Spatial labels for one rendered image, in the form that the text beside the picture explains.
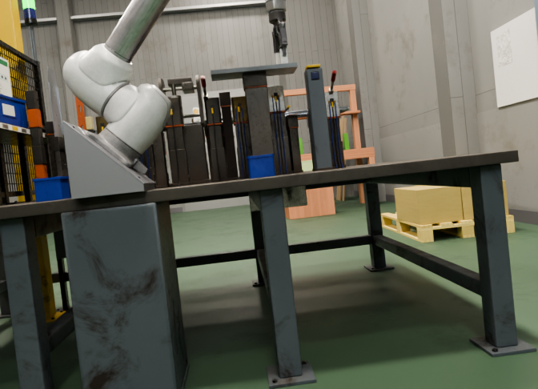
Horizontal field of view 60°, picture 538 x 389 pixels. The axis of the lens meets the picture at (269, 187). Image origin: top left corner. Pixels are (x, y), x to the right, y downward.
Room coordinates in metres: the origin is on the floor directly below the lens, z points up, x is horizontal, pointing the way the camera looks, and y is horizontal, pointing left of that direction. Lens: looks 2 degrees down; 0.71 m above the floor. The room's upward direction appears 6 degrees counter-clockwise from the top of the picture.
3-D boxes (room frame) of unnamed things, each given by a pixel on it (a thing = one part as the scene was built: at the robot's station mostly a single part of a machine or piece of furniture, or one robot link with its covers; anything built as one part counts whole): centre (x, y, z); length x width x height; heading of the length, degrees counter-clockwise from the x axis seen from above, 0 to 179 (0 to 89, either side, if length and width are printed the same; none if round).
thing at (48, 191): (1.87, 0.86, 0.75); 0.11 x 0.10 x 0.09; 95
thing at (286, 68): (2.04, 0.01, 1.16); 0.37 x 0.14 x 0.02; 95
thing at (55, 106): (2.31, 1.00, 1.17); 0.12 x 0.01 x 0.34; 5
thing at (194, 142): (2.15, 0.35, 0.95); 0.18 x 0.13 x 0.49; 95
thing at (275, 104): (2.21, -0.07, 0.90); 0.13 x 0.08 x 0.41; 5
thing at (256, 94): (2.04, 0.01, 0.92); 0.10 x 0.08 x 0.45; 95
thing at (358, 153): (7.64, -0.97, 1.05); 1.62 x 1.45 x 2.11; 94
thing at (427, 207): (4.48, -1.58, 0.22); 1.26 x 0.83 x 0.44; 4
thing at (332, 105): (2.23, -0.33, 0.88); 0.12 x 0.07 x 0.36; 5
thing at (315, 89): (2.06, -0.25, 0.92); 0.08 x 0.08 x 0.44; 5
